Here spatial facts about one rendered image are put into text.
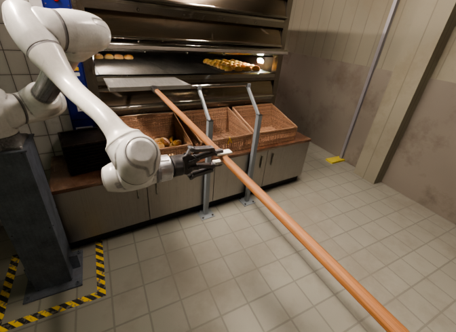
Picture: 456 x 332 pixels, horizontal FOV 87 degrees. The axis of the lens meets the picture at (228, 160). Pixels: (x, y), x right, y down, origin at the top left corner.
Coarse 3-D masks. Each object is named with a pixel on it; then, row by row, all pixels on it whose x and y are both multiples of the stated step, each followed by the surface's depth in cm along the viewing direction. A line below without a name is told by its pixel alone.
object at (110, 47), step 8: (112, 48) 170; (120, 48) 172; (128, 48) 175; (136, 48) 177; (144, 48) 180; (152, 48) 183; (160, 48) 186; (168, 48) 188; (176, 48) 192; (184, 48) 195; (192, 48) 198; (200, 48) 201
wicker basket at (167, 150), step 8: (128, 120) 208; (136, 120) 212; (144, 120) 215; (152, 120) 218; (160, 120) 222; (168, 120) 226; (176, 120) 222; (136, 128) 213; (152, 128) 220; (160, 128) 223; (168, 128) 227; (176, 128) 226; (152, 136) 221; (160, 136) 226; (168, 136) 229; (176, 136) 231; (184, 136) 212; (184, 144) 215; (192, 144) 198; (160, 152) 187; (168, 152) 191; (176, 152) 194; (184, 152) 198
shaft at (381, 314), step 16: (160, 96) 148; (176, 112) 127; (192, 128) 111; (208, 144) 99; (224, 160) 89; (240, 176) 81; (256, 192) 74; (272, 208) 68; (288, 224) 63; (304, 240) 59; (320, 256) 55; (336, 272) 52; (352, 288) 49; (368, 304) 47; (384, 320) 44
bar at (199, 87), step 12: (204, 84) 194; (216, 84) 199; (228, 84) 204; (240, 84) 210; (252, 96) 214; (204, 108) 189; (252, 144) 223; (252, 156) 227; (252, 168) 234; (204, 180) 214; (204, 192) 219; (204, 204) 225; (204, 216) 229
